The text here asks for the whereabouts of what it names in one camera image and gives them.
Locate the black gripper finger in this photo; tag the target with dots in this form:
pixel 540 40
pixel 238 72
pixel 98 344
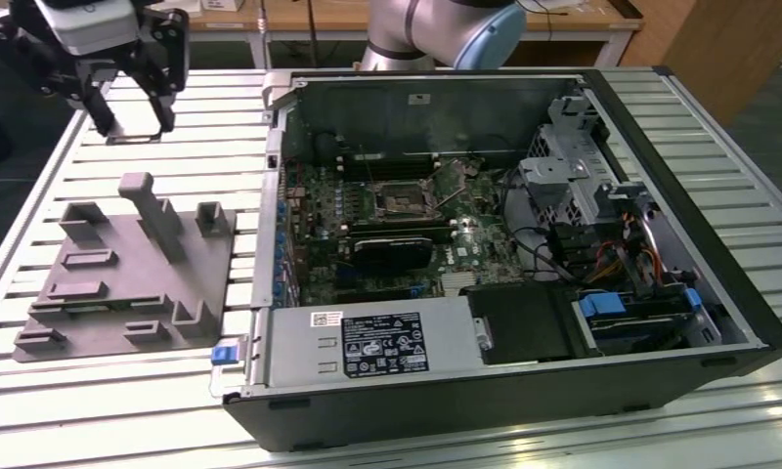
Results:
pixel 97 105
pixel 165 49

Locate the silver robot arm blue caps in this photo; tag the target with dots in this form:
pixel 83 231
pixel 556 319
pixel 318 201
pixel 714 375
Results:
pixel 391 29

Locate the black RAM slot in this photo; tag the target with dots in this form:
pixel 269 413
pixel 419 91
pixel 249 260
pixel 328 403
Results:
pixel 397 225
pixel 397 234
pixel 400 173
pixel 397 162

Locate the CPU socket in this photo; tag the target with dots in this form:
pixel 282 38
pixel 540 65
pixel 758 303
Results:
pixel 404 201

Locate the grey parts rack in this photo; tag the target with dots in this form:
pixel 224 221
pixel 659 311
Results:
pixel 135 273

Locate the black graphics card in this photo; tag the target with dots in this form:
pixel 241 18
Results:
pixel 391 254

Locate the blue case latch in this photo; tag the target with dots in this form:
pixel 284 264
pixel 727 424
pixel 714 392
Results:
pixel 226 354

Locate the grey power supply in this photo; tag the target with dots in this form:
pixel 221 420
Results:
pixel 298 342

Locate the wooden desk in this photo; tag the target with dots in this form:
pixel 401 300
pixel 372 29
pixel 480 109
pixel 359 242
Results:
pixel 560 22

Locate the metal disk bay cage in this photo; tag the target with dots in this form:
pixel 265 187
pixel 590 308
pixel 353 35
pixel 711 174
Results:
pixel 554 171

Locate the green motherboard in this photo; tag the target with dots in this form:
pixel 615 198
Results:
pixel 488 254

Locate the silver chipset heatsink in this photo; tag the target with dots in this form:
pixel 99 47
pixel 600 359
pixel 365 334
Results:
pixel 463 283

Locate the black plastic shroud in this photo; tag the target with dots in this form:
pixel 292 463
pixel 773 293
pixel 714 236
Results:
pixel 520 322

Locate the black PC case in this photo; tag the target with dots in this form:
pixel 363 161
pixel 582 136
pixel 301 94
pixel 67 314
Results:
pixel 429 415

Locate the blue disk carrier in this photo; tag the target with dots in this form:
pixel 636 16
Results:
pixel 602 305

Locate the wooden cabinet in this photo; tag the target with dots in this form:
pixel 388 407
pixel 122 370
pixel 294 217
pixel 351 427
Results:
pixel 736 49

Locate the black hard disk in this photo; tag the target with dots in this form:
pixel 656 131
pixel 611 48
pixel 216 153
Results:
pixel 631 327

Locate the blue plastic clip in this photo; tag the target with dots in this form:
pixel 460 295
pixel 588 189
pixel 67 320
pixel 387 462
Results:
pixel 691 299

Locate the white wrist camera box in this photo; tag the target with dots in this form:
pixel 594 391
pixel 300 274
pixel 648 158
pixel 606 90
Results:
pixel 90 27

